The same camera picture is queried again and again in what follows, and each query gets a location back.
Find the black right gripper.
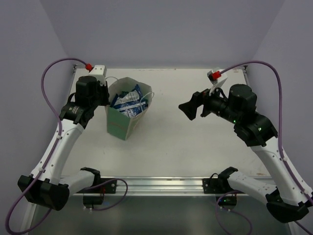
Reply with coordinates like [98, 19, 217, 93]
[179, 82, 241, 125]

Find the green paper gift bag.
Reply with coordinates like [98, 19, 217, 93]
[105, 77, 154, 140]

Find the blue white snack packet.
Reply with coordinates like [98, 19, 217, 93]
[110, 84, 148, 118]

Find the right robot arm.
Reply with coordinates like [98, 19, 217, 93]
[179, 84, 313, 223]

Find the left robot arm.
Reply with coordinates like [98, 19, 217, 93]
[18, 75, 117, 211]

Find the green snack packet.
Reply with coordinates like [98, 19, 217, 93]
[119, 91, 128, 98]

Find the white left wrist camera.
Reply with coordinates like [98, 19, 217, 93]
[89, 65, 107, 85]

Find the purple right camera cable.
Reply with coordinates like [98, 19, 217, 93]
[211, 60, 313, 235]

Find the black right base bracket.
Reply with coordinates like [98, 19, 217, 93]
[202, 178, 225, 194]

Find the black base bracket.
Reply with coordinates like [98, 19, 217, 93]
[96, 180, 117, 194]
[202, 178, 225, 194]

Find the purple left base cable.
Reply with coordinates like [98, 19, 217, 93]
[83, 178, 129, 212]

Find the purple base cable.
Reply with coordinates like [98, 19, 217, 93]
[83, 178, 129, 212]
[215, 190, 253, 235]

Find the aluminium mounting rail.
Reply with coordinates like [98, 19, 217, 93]
[58, 176, 272, 196]

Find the black left base bracket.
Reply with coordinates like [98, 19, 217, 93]
[96, 180, 117, 194]

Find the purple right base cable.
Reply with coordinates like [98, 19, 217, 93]
[215, 190, 253, 235]

